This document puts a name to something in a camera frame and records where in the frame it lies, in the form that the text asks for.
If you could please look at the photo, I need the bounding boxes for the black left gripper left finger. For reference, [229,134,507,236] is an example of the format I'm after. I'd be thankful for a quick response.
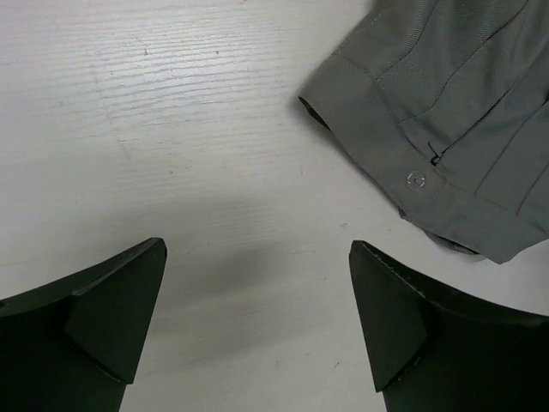
[1,238,167,412]

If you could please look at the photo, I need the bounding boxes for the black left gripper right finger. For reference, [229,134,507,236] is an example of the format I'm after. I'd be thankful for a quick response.
[349,240,548,412]

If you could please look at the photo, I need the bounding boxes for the grey pleated skirt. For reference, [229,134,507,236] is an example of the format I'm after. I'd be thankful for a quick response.
[299,1,548,264]

